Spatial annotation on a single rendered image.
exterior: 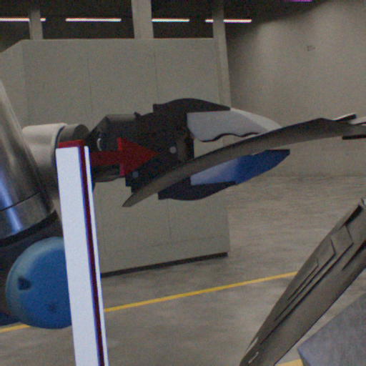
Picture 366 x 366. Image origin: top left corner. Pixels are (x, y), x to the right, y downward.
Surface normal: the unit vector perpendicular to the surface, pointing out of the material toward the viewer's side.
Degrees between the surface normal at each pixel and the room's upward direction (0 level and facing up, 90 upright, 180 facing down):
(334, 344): 55
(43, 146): 65
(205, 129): 84
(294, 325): 46
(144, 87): 90
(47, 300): 90
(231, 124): 84
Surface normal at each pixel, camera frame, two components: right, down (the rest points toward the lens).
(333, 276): -0.78, -0.58
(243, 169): -0.23, -0.04
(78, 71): 0.47, 0.00
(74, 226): -0.76, 0.10
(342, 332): -0.25, -0.50
